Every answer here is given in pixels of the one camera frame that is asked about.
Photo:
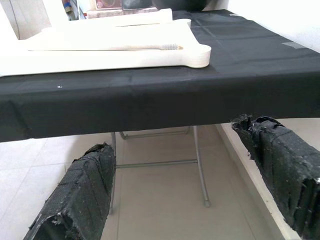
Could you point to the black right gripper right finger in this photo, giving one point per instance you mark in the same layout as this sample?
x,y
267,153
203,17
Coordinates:
x,y
282,170

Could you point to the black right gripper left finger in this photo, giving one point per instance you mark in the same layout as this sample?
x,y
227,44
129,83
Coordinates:
x,y
82,190

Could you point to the white plastic children table top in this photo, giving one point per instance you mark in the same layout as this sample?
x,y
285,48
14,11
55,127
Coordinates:
x,y
100,60

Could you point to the black tablecloth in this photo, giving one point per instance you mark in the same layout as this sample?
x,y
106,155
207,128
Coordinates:
x,y
225,87

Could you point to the small grey tape piece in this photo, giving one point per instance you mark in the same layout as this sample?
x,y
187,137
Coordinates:
x,y
291,45
235,15

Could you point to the beige cloth covered bench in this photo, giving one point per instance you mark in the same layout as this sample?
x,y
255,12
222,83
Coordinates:
x,y
100,14

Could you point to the red printed cardboard box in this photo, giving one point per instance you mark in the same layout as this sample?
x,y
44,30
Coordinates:
x,y
105,3

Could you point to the black wok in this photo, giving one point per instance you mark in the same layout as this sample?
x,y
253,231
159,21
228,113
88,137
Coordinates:
x,y
180,5

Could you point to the grey metal folding table frame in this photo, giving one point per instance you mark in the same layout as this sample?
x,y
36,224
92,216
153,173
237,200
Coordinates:
x,y
200,162

